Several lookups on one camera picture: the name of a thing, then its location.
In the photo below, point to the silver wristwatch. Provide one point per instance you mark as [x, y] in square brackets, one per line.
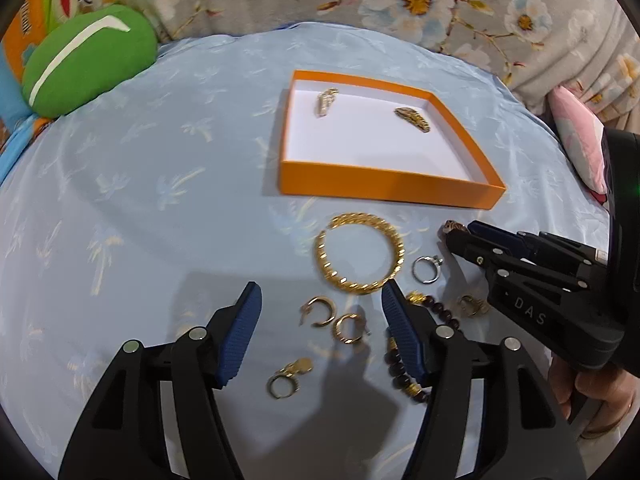
[450, 227]

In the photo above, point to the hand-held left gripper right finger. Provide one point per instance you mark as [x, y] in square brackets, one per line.
[402, 330]

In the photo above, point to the gold hoop earring with disc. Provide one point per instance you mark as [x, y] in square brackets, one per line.
[300, 366]

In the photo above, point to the orange shallow box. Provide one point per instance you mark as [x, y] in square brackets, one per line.
[370, 145]

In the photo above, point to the gold wristwatch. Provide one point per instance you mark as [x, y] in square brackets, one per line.
[412, 119]

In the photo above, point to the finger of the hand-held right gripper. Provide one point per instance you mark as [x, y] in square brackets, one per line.
[475, 252]
[492, 235]

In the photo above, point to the gold crescent hoop earring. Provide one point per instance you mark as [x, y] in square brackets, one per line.
[331, 312]

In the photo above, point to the gold textured hoop earring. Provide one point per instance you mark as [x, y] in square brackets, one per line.
[340, 330]

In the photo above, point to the pink pillow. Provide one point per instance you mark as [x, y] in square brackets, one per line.
[575, 130]

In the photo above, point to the light blue palm print sheet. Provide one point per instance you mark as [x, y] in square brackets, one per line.
[150, 210]

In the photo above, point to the pearl gold brooch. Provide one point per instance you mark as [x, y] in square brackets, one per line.
[324, 104]

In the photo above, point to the small gold earring pair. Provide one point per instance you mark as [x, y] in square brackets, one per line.
[471, 305]

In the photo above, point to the gold twisted bangle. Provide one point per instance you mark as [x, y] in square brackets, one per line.
[360, 221]

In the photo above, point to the person's right hand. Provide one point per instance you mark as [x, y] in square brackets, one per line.
[605, 390]

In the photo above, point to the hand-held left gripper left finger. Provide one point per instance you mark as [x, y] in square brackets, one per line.
[240, 335]

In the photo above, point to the green pillow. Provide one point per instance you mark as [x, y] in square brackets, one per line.
[90, 70]

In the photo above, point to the grey floral blanket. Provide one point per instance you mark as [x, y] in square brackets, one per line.
[450, 10]

